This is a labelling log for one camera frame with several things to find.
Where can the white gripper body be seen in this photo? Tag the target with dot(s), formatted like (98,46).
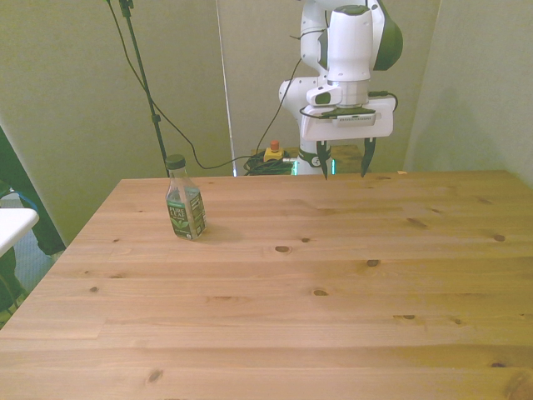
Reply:
(354,127)

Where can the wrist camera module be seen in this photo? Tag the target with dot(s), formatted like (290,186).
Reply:
(352,113)

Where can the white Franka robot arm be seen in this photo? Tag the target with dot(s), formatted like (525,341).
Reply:
(349,46)

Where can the black camera stand pole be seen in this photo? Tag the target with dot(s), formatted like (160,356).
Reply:
(143,79)

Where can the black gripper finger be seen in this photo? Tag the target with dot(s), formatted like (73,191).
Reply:
(323,159)
(366,157)

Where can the white side table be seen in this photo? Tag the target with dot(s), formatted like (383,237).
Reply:
(14,227)

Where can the yellow emergency stop button box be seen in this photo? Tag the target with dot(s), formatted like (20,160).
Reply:
(275,153)

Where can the clear Pure Leaf tea bottle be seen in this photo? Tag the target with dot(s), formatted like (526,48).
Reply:
(185,200)

